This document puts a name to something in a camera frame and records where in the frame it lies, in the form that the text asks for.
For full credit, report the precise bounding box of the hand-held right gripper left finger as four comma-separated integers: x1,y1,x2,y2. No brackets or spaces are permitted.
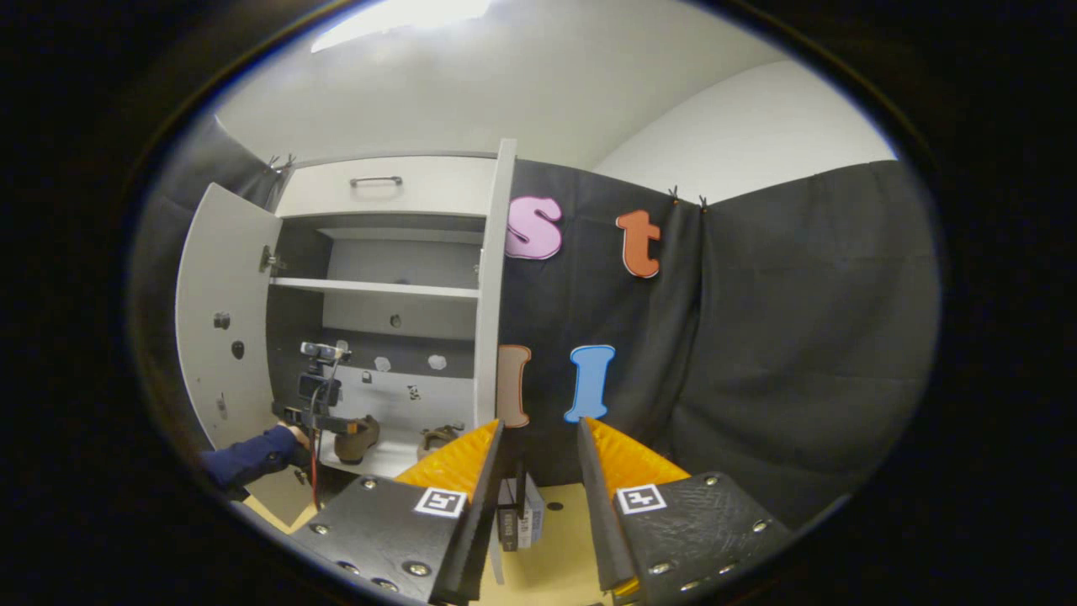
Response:
290,418,506,605

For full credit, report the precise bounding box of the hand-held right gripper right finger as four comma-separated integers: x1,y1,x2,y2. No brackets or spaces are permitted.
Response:
576,417,794,605

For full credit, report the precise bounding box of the white shoe cabinet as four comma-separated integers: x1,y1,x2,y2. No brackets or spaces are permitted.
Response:
174,139,518,506

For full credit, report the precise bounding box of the white cabinet door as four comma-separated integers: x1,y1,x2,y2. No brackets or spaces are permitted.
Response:
473,139,518,430
174,183,284,451

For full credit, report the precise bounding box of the white cabinet shelf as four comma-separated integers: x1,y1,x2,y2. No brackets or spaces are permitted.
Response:
269,278,480,300

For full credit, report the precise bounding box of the white cabinet drawer front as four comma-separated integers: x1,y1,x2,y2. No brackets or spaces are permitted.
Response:
275,156,499,218

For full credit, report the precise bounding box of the white printed box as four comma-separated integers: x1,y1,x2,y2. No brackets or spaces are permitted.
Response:
492,476,546,552

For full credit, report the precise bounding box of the black backdrop cloth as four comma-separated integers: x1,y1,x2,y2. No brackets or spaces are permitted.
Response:
130,114,943,531

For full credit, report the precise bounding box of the red gripper cable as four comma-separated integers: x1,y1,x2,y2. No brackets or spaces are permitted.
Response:
306,362,329,510

